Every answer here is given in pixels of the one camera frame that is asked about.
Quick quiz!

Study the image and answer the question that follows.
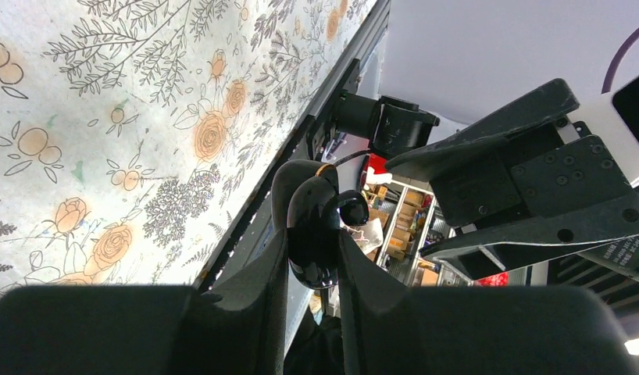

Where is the floral patterned table mat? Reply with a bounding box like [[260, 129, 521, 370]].
[[0, 0, 374, 298]]

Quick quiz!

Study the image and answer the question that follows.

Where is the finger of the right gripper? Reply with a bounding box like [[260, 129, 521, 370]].
[[420, 191, 639, 280], [384, 78, 580, 182]]

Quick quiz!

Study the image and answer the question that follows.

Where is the black earbud charging case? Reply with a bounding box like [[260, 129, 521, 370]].
[[270, 159, 339, 233]]

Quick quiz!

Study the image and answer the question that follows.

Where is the black earbud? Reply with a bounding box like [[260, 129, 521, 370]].
[[323, 190, 369, 227]]

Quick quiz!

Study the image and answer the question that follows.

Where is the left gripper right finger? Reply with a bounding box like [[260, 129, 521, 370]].
[[337, 231, 639, 374]]

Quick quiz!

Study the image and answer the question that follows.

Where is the black oval case lid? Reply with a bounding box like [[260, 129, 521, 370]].
[[287, 177, 338, 290]]

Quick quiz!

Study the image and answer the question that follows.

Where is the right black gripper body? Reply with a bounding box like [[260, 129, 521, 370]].
[[430, 119, 633, 228]]

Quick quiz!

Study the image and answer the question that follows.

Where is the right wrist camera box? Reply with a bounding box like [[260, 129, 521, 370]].
[[568, 76, 639, 187]]

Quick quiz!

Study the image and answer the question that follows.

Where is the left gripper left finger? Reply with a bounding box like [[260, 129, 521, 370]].
[[0, 230, 287, 374]]

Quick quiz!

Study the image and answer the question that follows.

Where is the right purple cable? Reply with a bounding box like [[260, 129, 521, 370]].
[[601, 18, 639, 95]]

